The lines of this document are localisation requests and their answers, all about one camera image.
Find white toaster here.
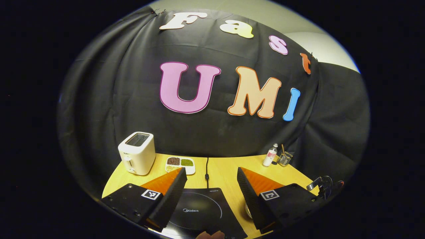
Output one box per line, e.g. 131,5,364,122
118,132,156,176

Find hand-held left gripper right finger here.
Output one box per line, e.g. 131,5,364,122
236,167,321,234

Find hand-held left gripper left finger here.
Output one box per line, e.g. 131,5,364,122
101,167,188,233

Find black induction cooktop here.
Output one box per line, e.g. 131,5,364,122
163,188,248,239

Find clear bottle with pink label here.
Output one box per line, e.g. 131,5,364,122
262,143,279,167

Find clear glass holder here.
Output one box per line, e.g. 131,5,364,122
277,151,293,167

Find white divided dish of beans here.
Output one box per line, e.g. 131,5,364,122
165,156,196,175

